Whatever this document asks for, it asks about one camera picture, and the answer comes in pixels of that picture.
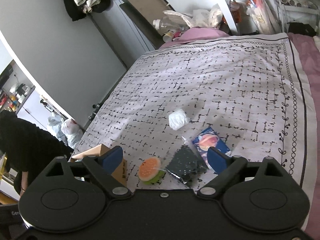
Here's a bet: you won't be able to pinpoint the black item in clear bag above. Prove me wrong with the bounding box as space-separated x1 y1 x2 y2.
165 137 208 187

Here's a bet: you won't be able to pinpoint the white plastic bags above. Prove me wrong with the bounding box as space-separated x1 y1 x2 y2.
47 113 84 149

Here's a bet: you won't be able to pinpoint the white black patterned bedspread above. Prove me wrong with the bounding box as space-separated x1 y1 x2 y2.
71 32 316 230

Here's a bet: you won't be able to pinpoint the brown framed board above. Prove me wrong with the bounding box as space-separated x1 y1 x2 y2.
120 0 173 49

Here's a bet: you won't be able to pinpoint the clear plastic bottle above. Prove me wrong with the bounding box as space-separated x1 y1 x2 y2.
152 16 189 34

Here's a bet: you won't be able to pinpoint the person in black top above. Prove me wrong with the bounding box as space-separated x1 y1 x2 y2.
1 110 74 196

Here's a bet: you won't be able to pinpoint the open cardboard box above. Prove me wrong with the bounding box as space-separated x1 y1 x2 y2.
70 144 127 186

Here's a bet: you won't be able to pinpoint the burger shaped plush toy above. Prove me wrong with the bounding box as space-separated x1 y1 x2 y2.
138 157 165 184

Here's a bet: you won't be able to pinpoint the blue planet tissue pack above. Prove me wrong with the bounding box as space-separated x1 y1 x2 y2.
191 127 231 169

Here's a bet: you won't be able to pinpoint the white rolled cloth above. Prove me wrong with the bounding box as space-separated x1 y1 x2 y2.
168 108 190 131

